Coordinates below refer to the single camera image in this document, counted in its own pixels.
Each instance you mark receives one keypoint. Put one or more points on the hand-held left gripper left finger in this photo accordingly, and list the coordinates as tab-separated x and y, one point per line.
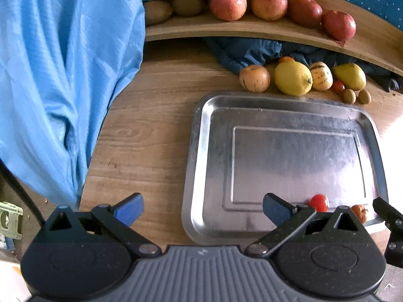
127	209

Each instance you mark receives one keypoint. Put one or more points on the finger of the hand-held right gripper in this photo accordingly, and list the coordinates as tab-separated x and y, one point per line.
395	223

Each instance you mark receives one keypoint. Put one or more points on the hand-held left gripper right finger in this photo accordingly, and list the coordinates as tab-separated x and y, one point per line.
277	209

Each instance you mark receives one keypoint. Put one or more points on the small wrinkled red fruit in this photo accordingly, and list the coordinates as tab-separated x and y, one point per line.
359	213

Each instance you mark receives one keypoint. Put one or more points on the red cherry tomato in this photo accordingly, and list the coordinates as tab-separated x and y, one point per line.
338	86
319	202

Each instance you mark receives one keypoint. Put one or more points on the metal tray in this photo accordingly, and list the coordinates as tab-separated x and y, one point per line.
283	157

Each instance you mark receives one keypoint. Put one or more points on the orange mandarin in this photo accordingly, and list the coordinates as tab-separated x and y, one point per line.
286	59

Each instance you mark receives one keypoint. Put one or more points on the green plastic crate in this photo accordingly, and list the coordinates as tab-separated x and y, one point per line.
9	221

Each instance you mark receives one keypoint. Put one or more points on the small brown kiwi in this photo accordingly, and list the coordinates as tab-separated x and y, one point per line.
348	96
364	97

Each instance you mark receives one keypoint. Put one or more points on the yellow lemon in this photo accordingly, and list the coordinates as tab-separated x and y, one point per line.
292	78

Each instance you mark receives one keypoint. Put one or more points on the round striped orange melon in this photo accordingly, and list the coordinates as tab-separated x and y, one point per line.
254	78

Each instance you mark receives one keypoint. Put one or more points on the pale striped oval melon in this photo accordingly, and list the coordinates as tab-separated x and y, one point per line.
321	76

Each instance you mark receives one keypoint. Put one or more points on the yellow green pear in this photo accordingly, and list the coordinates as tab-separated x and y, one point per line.
351	75

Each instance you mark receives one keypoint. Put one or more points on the light blue cloth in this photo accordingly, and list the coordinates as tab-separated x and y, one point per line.
63	69

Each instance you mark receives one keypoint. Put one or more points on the dark blue cloth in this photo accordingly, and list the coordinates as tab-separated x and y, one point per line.
245	52

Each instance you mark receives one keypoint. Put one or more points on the wooden shelf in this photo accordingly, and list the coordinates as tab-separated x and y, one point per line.
236	30

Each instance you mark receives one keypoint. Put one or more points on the small dark red apple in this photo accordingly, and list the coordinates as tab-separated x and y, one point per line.
338	25

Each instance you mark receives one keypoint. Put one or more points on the large brown kiwi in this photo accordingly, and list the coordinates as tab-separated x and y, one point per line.
188	4
156	12

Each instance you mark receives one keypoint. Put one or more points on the pale red apple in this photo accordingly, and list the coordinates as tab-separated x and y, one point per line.
269	5
228	6

